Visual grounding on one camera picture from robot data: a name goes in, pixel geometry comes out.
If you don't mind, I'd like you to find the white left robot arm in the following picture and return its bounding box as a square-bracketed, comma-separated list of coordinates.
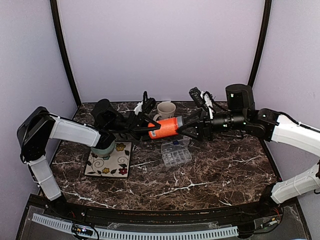
[16, 97, 160, 218]

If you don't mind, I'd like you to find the white ceramic mug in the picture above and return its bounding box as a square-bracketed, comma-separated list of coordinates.
[153, 101, 176, 121]

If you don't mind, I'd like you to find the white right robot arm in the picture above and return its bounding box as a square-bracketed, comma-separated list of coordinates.
[176, 84, 320, 217]

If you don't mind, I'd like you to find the green bowl on plate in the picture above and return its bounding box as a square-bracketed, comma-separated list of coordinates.
[90, 140, 116, 157]

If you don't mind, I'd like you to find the black right frame post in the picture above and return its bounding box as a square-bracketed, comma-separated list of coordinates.
[247, 0, 273, 88]

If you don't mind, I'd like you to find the black left frame post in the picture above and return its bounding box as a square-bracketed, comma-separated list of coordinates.
[49, 0, 82, 108]

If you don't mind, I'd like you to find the black front table rail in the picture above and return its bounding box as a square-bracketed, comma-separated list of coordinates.
[39, 199, 284, 225]

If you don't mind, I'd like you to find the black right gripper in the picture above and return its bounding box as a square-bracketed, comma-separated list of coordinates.
[178, 108, 248, 141]

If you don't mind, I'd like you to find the black frame post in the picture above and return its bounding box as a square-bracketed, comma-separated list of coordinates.
[247, 0, 273, 88]
[49, 0, 82, 108]

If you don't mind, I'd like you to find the orange bottle with grey lid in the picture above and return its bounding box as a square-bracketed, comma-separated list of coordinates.
[148, 116, 184, 139]

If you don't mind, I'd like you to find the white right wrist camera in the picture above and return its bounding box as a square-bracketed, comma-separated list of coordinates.
[189, 87, 216, 119]

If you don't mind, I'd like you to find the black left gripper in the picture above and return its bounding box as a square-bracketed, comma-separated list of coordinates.
[106, 110, 165, 141]

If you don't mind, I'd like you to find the white slotted cable duct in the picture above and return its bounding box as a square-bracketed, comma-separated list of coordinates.
[31, 213, 239, 240]

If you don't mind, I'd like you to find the floral square plate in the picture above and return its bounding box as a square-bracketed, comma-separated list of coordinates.
[84, 141, 133, 179]

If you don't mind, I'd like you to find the clear plastic pill organizer box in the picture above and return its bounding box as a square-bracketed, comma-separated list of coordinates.
[161, 143, 192, 167]

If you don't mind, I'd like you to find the small white dropper bottle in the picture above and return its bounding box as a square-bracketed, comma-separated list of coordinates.
[182, 135, 191, 146]

